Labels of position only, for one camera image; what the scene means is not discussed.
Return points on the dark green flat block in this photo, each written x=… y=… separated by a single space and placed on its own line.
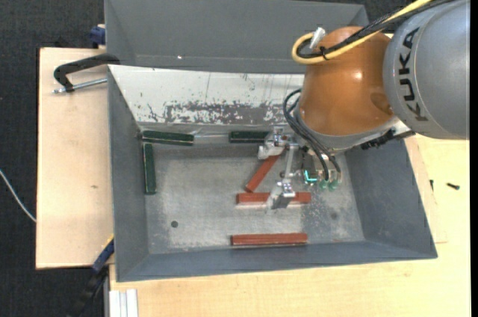
x=168 y=137
x=149 y=169
x=246 y=137

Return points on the red-brown flat block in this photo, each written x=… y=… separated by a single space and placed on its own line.
x=250 y=198
x=269 y=239
x=261 y=175

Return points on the small black screw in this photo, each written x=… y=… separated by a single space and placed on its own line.
x=453 y=186

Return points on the grey metal bin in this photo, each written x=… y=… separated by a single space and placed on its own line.
x=209 y=173

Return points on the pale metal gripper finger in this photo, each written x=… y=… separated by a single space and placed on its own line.
x=268 y=150
x=284 y=194

